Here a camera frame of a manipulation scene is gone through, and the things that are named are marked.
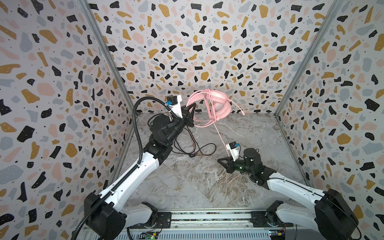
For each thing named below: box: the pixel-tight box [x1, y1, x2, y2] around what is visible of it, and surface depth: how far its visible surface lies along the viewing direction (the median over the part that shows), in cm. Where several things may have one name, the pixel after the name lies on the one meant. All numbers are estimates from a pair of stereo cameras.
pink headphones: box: [186, 89, 232, 121], surface depth 65 cm
